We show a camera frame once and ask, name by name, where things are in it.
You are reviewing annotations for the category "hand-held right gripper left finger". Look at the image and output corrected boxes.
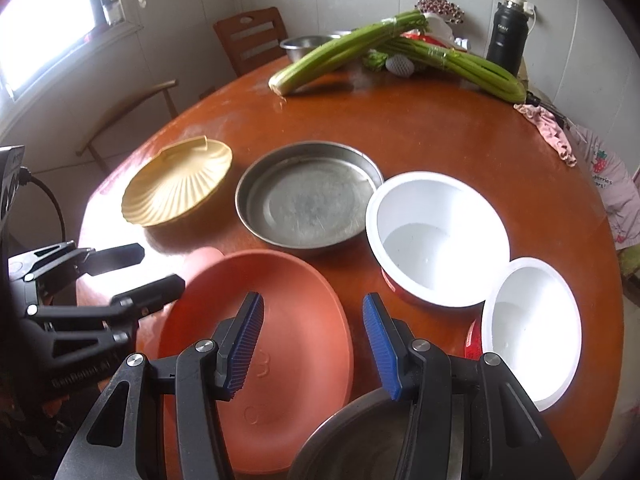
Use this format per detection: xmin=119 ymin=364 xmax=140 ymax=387
xmin=54 ymin=291 xmax=266 ymax=480

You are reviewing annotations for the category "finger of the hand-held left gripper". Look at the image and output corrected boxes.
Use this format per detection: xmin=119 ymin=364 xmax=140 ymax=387
xmin=7 ymin=242 xmax=146 ymax=283
xmin=25 ymin=274 xmax=187 ymax=346

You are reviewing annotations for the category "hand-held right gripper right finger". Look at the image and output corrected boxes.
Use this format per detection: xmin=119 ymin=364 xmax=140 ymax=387
xmin=361 ymin=292 xmax=576 ymax=480

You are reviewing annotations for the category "orange plastic plate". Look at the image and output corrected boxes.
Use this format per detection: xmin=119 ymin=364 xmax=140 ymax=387
xmin=157 ymin=246 xmax=355 ymax=478

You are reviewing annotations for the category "yellow shell-shaped plate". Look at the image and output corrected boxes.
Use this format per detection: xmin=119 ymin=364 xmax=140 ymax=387
xmin=121 ymin=136 xmax=234 ymax=227

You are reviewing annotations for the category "large steel bowl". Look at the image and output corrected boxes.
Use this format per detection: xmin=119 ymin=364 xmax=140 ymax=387
xmin=287 ymin=389 xmax=481 ymax=480

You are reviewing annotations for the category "round metal plate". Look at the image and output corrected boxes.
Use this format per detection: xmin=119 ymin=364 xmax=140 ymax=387
xmin=235 ymin=141 xmax=385 ymax=251

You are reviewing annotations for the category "red white paper bowl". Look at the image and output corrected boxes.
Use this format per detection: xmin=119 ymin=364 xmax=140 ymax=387
xmin=365 ymin=172 xmax=511 ymax=308
xmin=464 ymin=257 xmax=583 ymax=411

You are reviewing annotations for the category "wooden armchair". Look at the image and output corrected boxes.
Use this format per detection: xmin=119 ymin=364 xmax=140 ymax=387
xmin=75 ymin=79 xmax=180 ymax=171

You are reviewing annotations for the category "wooden chair back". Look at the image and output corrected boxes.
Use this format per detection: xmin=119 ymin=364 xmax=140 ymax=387
xmin=213 ymin=6 xmax=290 ymax=78

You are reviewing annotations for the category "window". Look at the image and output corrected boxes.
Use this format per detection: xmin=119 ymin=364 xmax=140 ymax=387
xmin=0 ymin=0 xmax=143 ymax=103

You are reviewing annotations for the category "pink frilly cloth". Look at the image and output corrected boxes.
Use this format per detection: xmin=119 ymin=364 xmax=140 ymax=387
xmin=514 ymin=102 xmax=578 ymax=167

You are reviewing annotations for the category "small steel bowl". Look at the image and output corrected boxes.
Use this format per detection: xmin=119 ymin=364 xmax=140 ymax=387
xmin=279 ymin=34 xmax=337 ymax=63

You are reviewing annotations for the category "pink child jacket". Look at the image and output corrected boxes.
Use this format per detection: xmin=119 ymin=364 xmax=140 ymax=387
xmin=575 ymin=125 xmax=640 ymax=251

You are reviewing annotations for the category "white foam net sleeve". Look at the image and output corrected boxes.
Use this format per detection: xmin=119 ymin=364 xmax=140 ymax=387
xmin=385 ymin=55 xmax=416 ymax=79

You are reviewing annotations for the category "celery bunch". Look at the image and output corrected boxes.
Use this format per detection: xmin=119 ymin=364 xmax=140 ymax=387
xmin=372 ymin=35 xmax=528 ymax=106
xmin=268 ymin=10 xmax=431 ymax=96

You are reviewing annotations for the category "red plastic bag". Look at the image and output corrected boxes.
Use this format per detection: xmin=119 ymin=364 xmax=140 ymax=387
xmin=400 ymin=30 xmax=451 ymax=48

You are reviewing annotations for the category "white plastic bag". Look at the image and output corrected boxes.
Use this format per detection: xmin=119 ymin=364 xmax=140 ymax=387
xmin=425 ymin=12 xmax=473 ymax=52

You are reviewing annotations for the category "black thermos bottle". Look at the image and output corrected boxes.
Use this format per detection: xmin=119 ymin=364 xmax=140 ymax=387
xmin=486 ymin=0 xmax=531 ymax=77

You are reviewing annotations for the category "speckled bouquet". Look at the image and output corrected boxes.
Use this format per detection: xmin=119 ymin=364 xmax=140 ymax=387
xmin=416 ymin=0 xmax=465 ymax=25

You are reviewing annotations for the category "black cable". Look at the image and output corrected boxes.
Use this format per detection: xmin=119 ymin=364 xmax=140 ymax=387
xmin=20 ymin=167 xmax=68 ymax=243

